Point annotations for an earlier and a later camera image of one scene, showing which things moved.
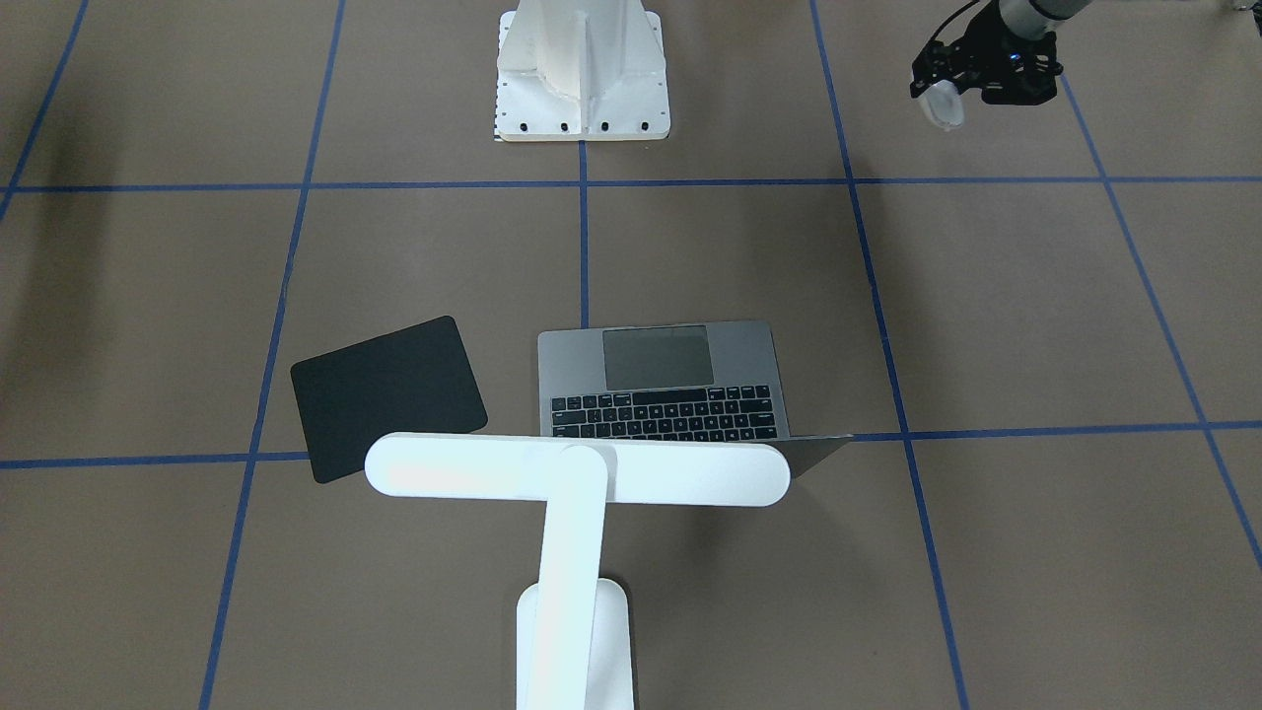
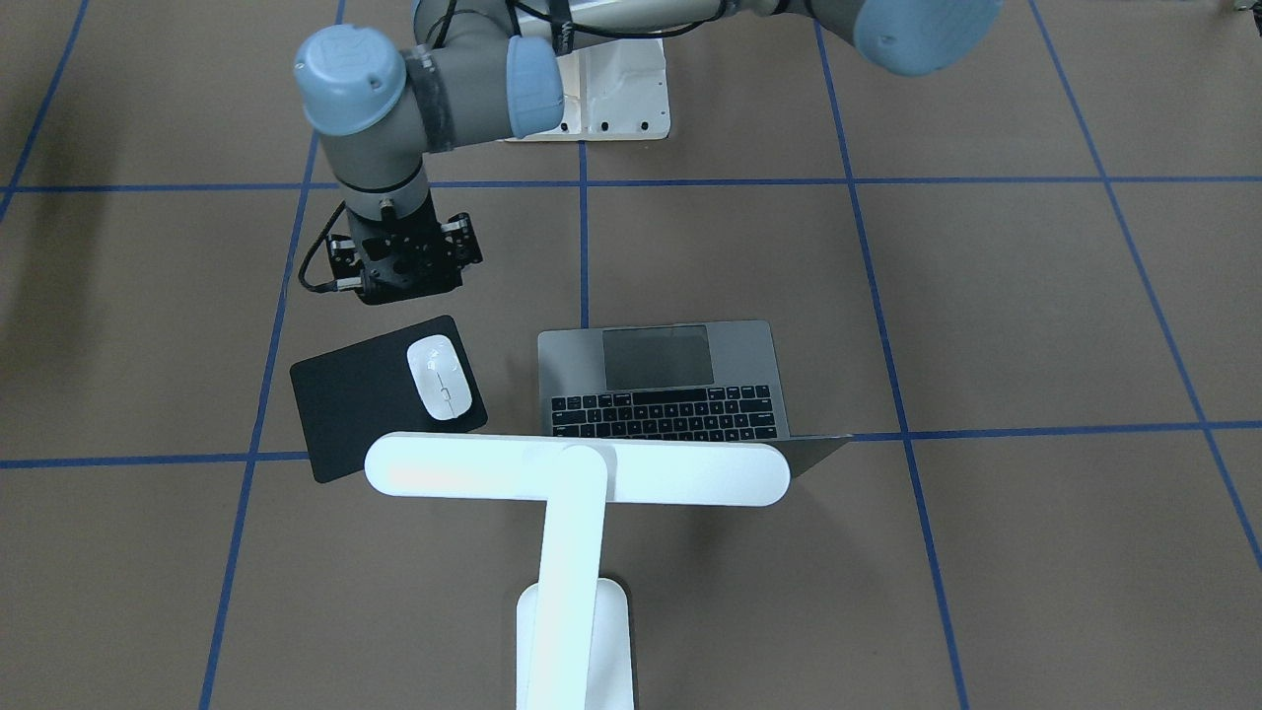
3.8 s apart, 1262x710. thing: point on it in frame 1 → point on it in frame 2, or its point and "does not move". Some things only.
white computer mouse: [944, 104] → [440, 376]
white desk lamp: [574, 648] does not move
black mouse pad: [413, 381] does not move
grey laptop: [696, 381] does not move
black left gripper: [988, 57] → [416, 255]
